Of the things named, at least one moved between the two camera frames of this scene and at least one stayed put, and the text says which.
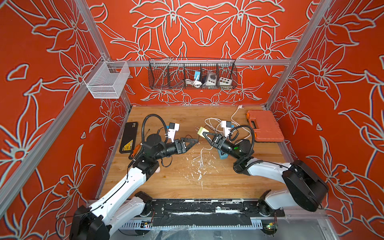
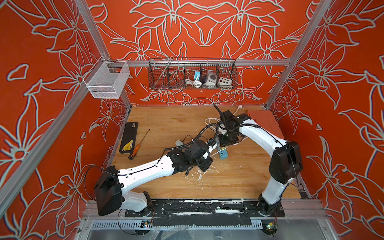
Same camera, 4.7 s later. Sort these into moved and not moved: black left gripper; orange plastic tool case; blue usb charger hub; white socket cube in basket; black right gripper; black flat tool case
Moved: black left gripper; black right gripper
Not moved: orange plastic tool case; white socket cube in basket; blue usb charger hub; black flat tool case
